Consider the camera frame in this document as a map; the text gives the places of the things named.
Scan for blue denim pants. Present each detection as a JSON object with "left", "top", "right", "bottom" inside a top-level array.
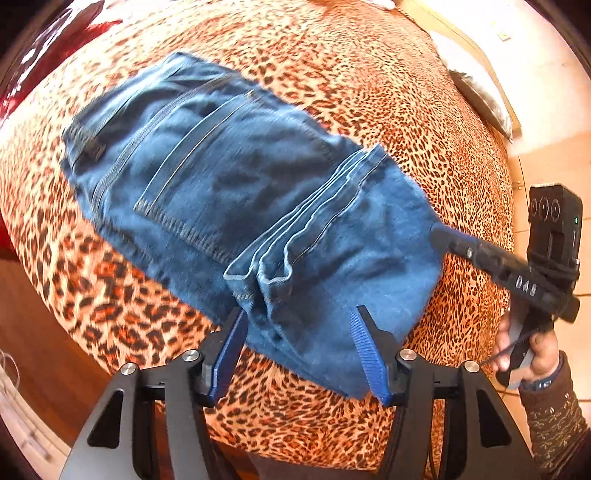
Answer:
[{"left": 62, "top": 53, "right": 443, "bottom": 399}]

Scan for patterned brown sleeve forearm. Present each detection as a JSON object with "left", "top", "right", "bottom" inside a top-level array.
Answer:
[{"left": 519, "top": 351, "right": 590, "bottom": 479}]

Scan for person right hand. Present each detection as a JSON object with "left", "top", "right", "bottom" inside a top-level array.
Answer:
[{"left": 492, "top": 310, "right": 560, "bottom": 383}]

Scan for white pillow at headboard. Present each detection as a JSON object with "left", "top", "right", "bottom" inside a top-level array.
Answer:
[{"left": 429, "top": 31, "right": 513, "bottom": 141}]

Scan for leopard print bedsheet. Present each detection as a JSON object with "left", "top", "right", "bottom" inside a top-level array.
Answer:
[{"left": 1, "top": 1, "right": 514, "bottom": 472}]

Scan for light wooden headboard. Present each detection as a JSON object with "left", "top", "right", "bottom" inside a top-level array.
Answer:
[{"left": 396, "top": 1, "right": 521, "bottom": 142}]

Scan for black camera box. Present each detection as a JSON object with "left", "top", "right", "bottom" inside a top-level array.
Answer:
[{"left": 527, "top": 183, "right": 583, "bottom": 293}]

